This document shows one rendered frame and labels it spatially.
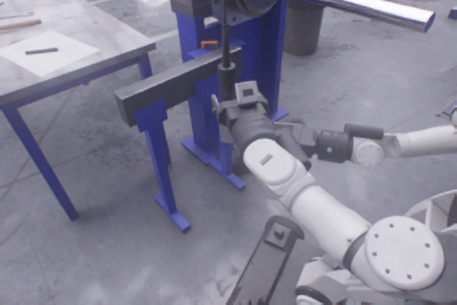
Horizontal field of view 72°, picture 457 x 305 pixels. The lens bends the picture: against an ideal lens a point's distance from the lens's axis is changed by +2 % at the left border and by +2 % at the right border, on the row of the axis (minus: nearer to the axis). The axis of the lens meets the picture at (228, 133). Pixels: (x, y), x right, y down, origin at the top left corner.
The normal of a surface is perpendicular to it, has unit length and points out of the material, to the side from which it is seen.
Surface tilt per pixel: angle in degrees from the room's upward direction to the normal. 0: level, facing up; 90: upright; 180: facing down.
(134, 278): 0
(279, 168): 25
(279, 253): 0
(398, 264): 36
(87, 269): 0
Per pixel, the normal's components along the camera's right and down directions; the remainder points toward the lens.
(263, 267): -0.03, -0.76
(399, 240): -0.58, -0.47
